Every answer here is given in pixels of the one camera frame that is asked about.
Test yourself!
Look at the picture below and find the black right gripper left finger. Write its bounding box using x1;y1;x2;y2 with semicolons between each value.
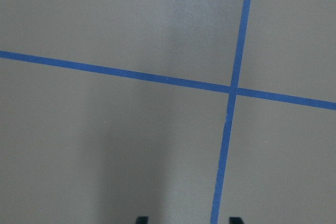
135;216;149;224

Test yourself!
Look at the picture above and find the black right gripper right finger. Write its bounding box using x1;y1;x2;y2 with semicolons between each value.
229;217;243;224

